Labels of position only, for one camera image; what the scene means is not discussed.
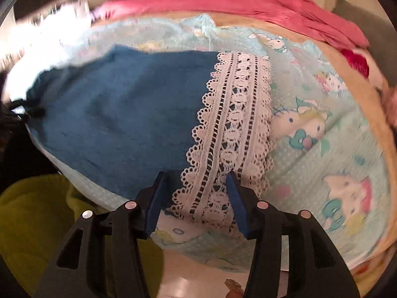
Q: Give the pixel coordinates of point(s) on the pink duvet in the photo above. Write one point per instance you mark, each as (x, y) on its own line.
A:
(248, 6)

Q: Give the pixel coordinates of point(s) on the blue denim pants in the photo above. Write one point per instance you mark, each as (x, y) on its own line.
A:
(118, 124)

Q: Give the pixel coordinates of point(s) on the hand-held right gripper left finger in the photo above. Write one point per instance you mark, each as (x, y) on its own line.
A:
(155, 205)

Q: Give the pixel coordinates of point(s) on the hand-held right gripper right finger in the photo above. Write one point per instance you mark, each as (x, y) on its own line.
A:
(240, 208)

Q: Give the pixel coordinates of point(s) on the grey padded headboard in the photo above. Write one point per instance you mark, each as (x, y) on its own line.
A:
(356, 18)

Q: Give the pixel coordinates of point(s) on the small brown object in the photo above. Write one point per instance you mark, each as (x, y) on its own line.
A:
(232, 288)

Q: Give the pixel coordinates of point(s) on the yellow-green cloth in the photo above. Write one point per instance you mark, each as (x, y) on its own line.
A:
(31, 223)

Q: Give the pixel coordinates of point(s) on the cartoon cat printed bed sheet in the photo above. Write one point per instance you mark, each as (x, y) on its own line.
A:
(310, 161)

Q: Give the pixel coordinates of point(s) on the red and white pillow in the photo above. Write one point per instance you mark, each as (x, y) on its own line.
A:
(356, 60)

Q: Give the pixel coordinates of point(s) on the pink fluffy cloth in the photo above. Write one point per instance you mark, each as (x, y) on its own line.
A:
(390, 101)

